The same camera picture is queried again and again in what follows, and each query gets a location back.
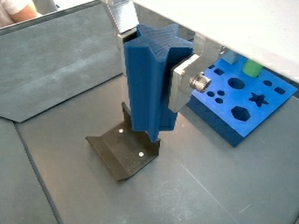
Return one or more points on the green cylinder peg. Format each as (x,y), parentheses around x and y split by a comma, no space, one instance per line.
(253,68)

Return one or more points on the dark blue star peg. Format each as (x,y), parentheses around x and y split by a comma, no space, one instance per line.
(151,55)

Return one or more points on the blue shape sorter board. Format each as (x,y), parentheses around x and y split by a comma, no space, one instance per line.
(238,101)

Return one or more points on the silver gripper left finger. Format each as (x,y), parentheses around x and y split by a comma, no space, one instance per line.
(122,38)

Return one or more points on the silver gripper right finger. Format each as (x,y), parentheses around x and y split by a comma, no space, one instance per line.
(189,72)

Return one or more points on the person's forearm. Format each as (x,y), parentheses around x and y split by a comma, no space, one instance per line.
(16,11)

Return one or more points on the light blue square peg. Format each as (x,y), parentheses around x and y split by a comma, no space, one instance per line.
(231,57)

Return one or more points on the black curved holder bracket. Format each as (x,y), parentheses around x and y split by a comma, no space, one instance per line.
(126,150)

